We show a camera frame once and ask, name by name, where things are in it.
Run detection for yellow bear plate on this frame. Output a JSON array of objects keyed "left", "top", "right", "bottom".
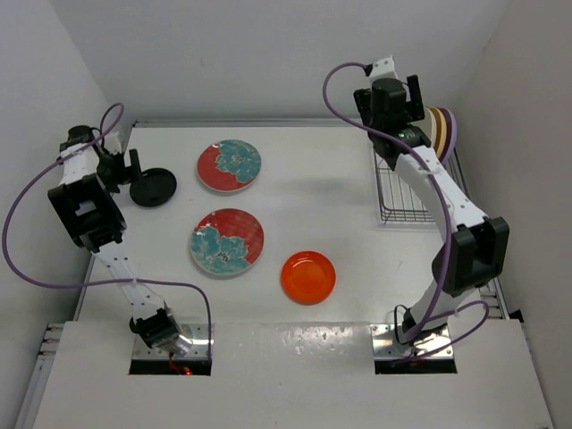
[{"left": 433, "top": 107, "right": 452, "bottom": 163}]

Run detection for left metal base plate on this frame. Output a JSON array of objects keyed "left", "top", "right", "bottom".
[{"left": 131, "top": 323, "right": 214, "bottom": 361}]

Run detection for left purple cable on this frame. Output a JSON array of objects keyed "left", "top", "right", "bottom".
[{"left": 2, "top": 102, "right": 214, "bottom": 358}]

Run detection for wire dish rack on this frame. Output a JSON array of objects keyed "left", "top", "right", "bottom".
[{"left": 371, "top": 142, "right": 470, "bottom": 224}]

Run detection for metal base plate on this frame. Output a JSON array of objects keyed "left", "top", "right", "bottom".
[
  {"left": 131, "top": 323, "right": 214, "bottom": 361},
  {"left": 370, "top": 324, "right": 454, "bottom": 361}
]

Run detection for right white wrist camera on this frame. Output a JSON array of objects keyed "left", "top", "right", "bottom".
[{"left": 365, "top": 55, "right": 399, "bottom": 83}]

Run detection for red floral plate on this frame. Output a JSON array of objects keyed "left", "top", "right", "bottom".
[
  {"left": 189, "top": 208, "right": 265, "bottom": 277},
  {"left": 196, "top": 139, "right": 262, "bottom": 193}
]

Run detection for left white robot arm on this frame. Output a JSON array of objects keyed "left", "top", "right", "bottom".
[{"left": 47, "top": 125, "right": 191, "bottom": 356}]

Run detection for black plate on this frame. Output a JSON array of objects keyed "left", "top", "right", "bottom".
[{"left": 130, "top": 168, "right": 177, "bottom": 208}]

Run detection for orange plate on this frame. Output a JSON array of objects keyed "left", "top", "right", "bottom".
[{"left": 281, "top": 250, "right": 337, "bottom": 306}]

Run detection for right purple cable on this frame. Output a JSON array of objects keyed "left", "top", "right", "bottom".
[{"left": 323, "top": 61, "right": 491, "bottom": 366}]

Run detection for cream white plate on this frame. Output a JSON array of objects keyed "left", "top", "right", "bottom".
[{"left": 424, "top": 106, "right": 442, "bottom": 147}]

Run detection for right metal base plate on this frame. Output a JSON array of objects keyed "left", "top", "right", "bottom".
[{"left": 370, "top": 324, "right": 454, "bottom": 361}]

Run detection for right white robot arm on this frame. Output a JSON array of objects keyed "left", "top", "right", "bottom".
[{"left": 354, "top": 75, "right": 509, "bottom": 342}]

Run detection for purple cable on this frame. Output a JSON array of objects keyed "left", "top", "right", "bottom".
[
  {"left": 323, "top": 61, "right": 491, "bottom": 366},
  {"left": 2, "top": 102, "right": 214, "bottom": 358}
]

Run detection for purple plate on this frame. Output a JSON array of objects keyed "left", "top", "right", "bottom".
[{"left": 440, "top": 107, "right": 458, "bottom": 164}]

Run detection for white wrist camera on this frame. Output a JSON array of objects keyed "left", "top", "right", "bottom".
[
  {"left": 102, "top": 131, "right": 123, "bottom": 156},
  {"left": 365, "top": 55, "right": 399, "bottom": 83}
]

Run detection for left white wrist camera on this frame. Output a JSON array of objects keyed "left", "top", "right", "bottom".
[{"left": 102, "top": 131, "right": 123, "bottom": 156}]

